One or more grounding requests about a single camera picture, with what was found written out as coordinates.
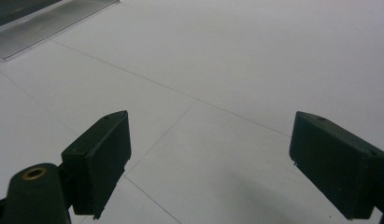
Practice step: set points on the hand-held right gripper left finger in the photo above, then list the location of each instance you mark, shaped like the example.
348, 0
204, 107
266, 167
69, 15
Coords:
96, 165

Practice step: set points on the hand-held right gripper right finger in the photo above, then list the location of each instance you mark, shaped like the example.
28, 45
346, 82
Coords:
339, 168

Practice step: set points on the clear plastic container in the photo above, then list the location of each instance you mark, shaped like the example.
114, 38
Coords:
40, 31

